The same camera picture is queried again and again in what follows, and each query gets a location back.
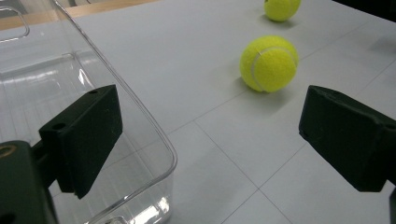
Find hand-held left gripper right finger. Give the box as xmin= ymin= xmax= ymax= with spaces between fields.
xmin=298 ymin=85 xmax=396 ymax=193

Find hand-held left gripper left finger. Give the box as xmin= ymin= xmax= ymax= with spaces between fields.
xmin=31 ymin=84 xmax=123 ymax=200

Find clear plastic container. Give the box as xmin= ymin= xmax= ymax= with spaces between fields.
xmin=0 ymin=0 xmax=178 ymax=224

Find yellow tennis ball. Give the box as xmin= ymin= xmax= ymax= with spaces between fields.
xmin=263 ymin=0 xmax=303 ymax=22
xmin=239 ymin=35 xmax=300 ymax=93

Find wooden table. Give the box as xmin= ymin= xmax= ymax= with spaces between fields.
xmin=0 ymin=0 xmax=163 ymax=32

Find white table cover sheet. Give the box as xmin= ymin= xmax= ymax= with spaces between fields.
xmin=0 ymin=0 xmax=396 ymax=224

